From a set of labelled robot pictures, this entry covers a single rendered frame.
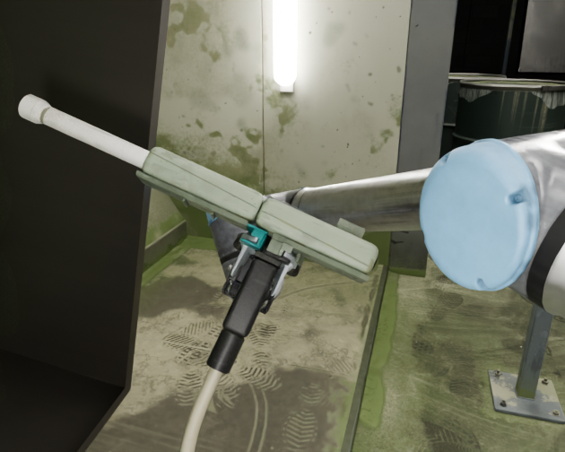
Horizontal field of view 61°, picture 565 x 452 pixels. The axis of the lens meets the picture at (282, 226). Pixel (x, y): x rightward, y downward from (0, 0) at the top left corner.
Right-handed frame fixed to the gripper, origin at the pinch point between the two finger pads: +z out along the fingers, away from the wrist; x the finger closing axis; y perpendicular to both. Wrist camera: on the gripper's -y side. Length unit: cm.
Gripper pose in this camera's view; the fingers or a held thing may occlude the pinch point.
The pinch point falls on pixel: (273, 243)
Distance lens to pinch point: 58.2
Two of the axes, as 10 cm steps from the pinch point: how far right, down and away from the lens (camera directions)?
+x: -9.0, -4.4, 0.1
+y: -4.3, 8.7, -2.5
